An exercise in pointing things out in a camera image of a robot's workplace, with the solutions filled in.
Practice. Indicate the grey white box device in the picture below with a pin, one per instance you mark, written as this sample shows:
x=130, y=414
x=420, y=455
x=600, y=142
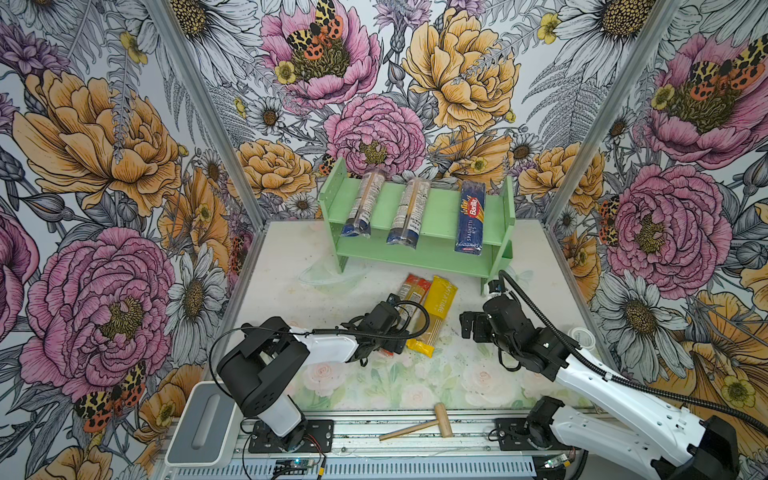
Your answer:
x=207, y=430

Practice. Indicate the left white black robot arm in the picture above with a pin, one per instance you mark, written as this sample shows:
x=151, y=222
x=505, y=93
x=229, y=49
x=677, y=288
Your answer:
x=258, y=370

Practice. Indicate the clear spaghetti bag dark end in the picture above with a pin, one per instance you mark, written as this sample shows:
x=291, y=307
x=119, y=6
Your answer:
x=358, y=222

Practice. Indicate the small wooden mallet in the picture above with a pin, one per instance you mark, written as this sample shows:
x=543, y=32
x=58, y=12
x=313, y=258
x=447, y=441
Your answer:
x=441, y=421

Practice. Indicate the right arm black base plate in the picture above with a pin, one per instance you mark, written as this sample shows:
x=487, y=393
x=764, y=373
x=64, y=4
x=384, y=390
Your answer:
x=518, y=434

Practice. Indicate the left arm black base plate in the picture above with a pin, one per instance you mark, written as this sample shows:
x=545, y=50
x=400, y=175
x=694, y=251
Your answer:
x=310, y=436

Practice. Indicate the red-ended clear spaghetti bag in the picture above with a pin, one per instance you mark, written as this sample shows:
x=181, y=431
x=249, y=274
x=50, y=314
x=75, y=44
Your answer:
x=414, y=291

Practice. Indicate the clear spaghetti bag white label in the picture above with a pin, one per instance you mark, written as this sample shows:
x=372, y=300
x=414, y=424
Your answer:
x=407, y=223

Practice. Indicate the clear tape roll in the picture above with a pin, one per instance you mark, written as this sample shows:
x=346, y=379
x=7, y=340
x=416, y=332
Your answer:
x=584, y=337

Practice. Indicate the blue Barilla spaghetti bag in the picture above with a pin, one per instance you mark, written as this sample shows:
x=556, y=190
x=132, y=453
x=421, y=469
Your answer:
x=471, y=217

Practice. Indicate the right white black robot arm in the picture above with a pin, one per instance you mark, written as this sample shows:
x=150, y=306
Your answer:
x=647, y=435

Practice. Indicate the yellow spaghetti bag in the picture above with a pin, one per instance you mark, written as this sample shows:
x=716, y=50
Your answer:
x=439, y=300

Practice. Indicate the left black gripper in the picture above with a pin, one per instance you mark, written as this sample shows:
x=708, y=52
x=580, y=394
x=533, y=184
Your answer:
x=395, y=344

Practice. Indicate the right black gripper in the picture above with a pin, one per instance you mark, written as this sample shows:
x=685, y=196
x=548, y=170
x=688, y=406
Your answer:
x=480, y=320

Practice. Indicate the green wooden two-tier shelf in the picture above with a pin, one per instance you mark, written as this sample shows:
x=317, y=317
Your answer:
x=436, y=247

